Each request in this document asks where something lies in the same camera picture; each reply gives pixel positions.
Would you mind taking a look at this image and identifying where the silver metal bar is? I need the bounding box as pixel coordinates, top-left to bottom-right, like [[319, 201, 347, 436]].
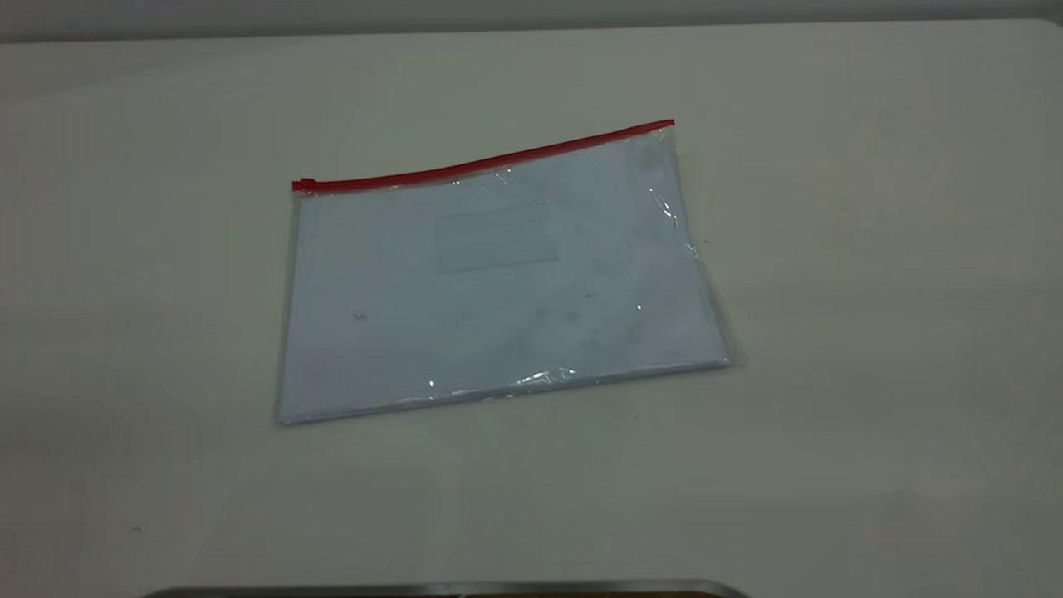
[[141, 579, 752, 598]]

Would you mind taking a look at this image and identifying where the transparent bag with red zipper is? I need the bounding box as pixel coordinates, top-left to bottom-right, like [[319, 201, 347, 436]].
[[274, 119, 736, 427]]

